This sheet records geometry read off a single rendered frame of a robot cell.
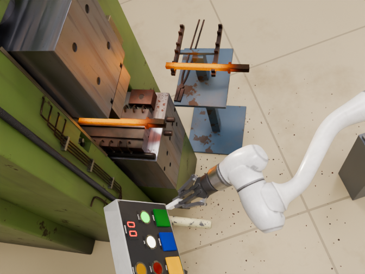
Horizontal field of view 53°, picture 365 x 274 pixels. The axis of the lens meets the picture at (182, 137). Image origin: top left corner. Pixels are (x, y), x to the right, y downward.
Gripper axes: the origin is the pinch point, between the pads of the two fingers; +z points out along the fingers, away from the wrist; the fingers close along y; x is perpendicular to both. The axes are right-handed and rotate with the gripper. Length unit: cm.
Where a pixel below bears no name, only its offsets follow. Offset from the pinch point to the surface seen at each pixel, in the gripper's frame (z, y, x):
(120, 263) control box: 17.4, -16.0, 16.8
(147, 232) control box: 13.1, -6.2, 4.4
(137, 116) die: 13, 52, -8
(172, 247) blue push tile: 12.4, -12.5, -7.3
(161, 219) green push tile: 12.4, -0.8, -4.9
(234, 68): -32, 60, -35
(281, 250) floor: 20, -15, -118
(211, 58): -13, 91, -56
